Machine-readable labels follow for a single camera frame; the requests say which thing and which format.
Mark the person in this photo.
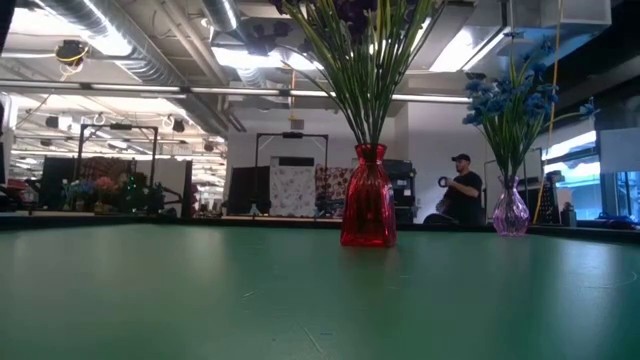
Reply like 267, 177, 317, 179
423, 153, 485, 227

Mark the black monitor panel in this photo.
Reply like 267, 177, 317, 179
227, 165, 271, 216

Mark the red ribbed glass vase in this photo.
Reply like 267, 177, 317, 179
339, 143, 399, 249

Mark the black perforated panel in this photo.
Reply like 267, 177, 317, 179
537, 170, 562, 225

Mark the black equipment stack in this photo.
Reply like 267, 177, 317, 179
384, 158, 417, 225

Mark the black robot with green lights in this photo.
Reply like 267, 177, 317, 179
122, 172, 184, 217

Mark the ceiling device with yellow cable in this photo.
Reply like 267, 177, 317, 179
53, 39, 91, 77

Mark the silver ventilation duct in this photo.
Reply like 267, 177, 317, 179
39, 0, 231, 139

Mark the pale blue flower bouquet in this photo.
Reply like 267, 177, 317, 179
62, 178, 96, 212

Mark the long ceiling light bar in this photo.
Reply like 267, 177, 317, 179
0, 79, 471, 105

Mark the red floral print cloth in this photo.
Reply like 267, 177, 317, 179
315, 165, 355, 201

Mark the purple ribbed glass vase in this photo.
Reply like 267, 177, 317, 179
492, 174, 531, 238

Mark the yellow hanging cable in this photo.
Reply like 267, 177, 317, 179
532, 0, 564, 225

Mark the blue cloth heap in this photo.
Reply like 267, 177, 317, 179
594, 212, 640, 231

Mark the green table mat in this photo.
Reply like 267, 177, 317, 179
0, 223, 640, 360

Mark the pink flower bouquet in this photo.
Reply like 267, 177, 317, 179
94, 175, 119, 215

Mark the white framed partition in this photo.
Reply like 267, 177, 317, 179
483, 147, 545, 201

